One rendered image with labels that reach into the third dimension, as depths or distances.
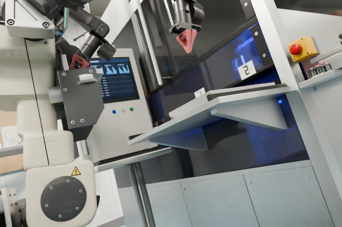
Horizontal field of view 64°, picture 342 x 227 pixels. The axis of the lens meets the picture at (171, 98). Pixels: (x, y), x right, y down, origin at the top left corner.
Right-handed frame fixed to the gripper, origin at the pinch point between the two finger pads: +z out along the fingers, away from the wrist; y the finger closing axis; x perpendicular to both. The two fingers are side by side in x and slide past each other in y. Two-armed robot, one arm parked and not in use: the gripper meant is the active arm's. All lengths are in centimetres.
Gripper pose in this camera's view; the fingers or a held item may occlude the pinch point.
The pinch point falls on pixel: (189, 51)
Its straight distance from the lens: 98.2
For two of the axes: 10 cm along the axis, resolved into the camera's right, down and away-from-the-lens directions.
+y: 8.5, 0.4, 5.3
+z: 1.4, 9.5, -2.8
